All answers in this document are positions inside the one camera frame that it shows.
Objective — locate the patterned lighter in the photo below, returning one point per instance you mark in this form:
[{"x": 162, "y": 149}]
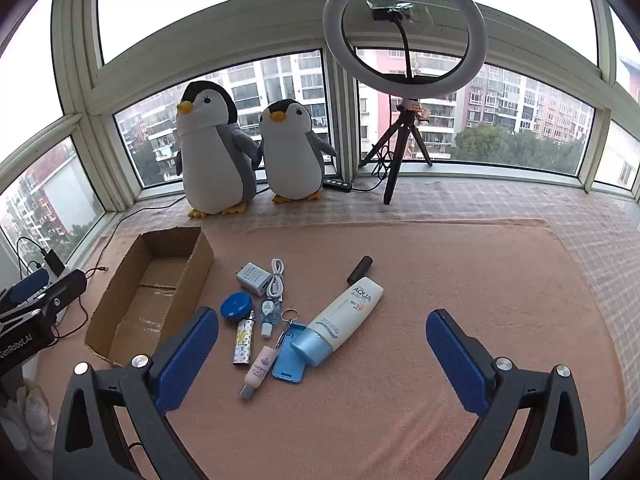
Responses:
[{"x": 242, "y": 342}]

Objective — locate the checked cloth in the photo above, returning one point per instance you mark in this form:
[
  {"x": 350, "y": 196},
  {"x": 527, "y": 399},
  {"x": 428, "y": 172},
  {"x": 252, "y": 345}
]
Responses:
[{"x": 500, "y": 200}]

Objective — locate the white window frame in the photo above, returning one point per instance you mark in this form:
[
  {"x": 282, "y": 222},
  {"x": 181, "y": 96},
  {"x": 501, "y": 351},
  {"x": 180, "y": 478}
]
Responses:
[{"x": 342, "y": 135}]

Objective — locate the white sunscreen tube blue cap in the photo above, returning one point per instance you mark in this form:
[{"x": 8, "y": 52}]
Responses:
[{"x": 345, "y": 310}]

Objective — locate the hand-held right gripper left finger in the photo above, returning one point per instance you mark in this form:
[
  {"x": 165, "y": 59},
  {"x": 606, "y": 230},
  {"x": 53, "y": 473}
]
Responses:
[{"x": 187, "y": 355}]

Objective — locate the white fluffy cloth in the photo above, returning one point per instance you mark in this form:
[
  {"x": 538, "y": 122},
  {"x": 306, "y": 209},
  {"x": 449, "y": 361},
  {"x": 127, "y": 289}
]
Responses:
[{"x": 25, "y": 420}]

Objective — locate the brown cardboard box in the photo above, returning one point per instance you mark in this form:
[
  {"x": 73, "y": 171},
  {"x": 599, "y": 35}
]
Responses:
[{"x": 150, "y": 305}]

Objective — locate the blue round case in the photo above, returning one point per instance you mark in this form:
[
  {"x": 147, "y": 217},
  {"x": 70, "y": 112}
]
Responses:
[{"x": 237, "y": 306}]

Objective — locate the small penguin plush toy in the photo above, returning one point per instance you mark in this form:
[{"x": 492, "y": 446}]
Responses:
[{"x": 290, "y": 160}]

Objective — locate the small pink tube grey cap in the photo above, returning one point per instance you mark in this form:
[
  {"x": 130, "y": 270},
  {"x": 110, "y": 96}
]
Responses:
[{"x": 260, "y": 365}]

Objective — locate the black cylinder tube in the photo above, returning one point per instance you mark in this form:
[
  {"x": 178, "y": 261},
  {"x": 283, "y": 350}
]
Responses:
[{"x": 360, "y": 269}]

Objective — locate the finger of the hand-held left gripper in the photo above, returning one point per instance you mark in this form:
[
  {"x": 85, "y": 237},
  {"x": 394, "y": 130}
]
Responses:
[
  {"x": 30, "y": 284},
  {"x": 70, "y": 285}
]

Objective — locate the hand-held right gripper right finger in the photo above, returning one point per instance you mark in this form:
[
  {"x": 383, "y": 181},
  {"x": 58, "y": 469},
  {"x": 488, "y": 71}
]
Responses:
[{"x": 457, "y": 360}]

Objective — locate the black power adapter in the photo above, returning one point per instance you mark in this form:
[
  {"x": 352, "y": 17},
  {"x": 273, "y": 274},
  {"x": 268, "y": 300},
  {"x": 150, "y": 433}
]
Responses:
[{"x": 54, "y": 262}]

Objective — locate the black tripod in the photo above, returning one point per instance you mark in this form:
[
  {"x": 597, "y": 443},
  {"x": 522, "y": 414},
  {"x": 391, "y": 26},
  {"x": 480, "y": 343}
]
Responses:
[{"x": 397, "y": 160}]

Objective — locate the large penguin plush toy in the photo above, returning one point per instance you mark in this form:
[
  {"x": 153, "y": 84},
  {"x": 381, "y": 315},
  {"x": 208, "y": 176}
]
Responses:
[{"x": 215, "y": 160}]

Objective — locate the blue phone stand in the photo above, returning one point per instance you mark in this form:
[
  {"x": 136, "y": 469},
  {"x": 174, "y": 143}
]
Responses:
[{"x": 287, "y": 365}]

